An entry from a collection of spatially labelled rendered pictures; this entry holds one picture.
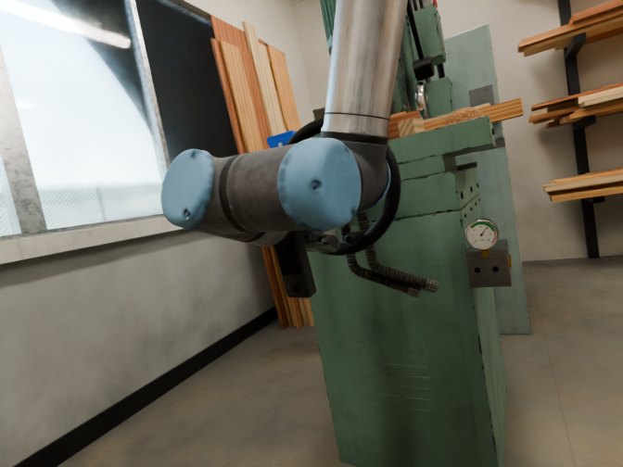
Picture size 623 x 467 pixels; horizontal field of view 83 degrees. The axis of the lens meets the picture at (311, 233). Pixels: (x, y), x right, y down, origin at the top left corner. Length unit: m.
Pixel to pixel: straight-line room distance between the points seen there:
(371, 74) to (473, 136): 0.44
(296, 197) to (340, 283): 0.68
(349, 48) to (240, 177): 0.20
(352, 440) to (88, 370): 1.12
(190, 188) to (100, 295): 1.44
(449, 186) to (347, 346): 0.51
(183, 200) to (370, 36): 0.28
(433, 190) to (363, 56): 0.47
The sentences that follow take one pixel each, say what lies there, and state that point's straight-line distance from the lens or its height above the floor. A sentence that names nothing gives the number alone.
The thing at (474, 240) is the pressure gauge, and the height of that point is 0.65.
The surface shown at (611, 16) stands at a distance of 2.97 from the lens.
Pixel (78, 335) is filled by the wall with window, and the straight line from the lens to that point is 1.78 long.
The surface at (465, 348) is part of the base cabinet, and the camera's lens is 0.96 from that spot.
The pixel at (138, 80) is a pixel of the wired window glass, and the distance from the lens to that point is 2.29.
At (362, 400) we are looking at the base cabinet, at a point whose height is 0.21.
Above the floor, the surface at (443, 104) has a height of 1.00.
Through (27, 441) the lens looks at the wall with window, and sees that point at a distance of 1.77.
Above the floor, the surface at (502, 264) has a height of 0.59.
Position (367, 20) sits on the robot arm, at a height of 0.98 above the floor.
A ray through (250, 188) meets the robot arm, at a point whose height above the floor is 0.81.
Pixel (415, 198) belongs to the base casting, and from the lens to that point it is 0.88.
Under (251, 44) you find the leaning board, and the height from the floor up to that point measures 1.99.
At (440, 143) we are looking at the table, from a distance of 0.87.
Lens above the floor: 0.79
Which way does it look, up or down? 5 degrees down
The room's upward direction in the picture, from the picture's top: 11 degrees counter-clockwise
